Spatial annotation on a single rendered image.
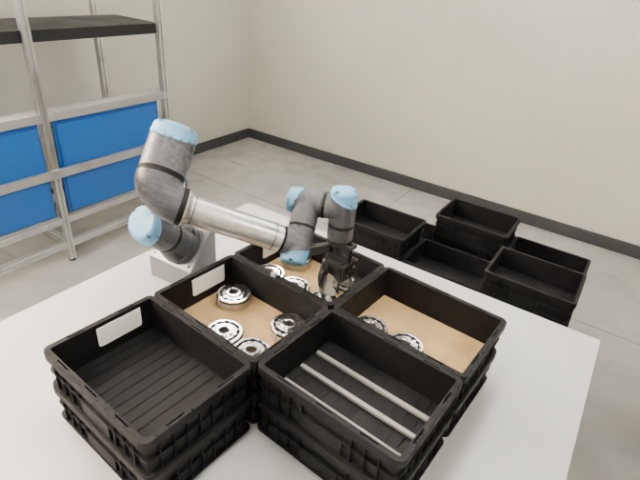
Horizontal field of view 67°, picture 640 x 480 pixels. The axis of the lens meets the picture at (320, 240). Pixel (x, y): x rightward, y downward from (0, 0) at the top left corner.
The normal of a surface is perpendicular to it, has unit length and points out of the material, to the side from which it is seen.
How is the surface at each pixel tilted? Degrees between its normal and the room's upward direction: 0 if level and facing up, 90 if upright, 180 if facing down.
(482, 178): 90
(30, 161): 90
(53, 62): 90
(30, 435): 0
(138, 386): 0
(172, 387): 0
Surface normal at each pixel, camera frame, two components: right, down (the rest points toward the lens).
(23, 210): 0.82, 0.33
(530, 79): -0.56, 0.37
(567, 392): 0.07, -0.86
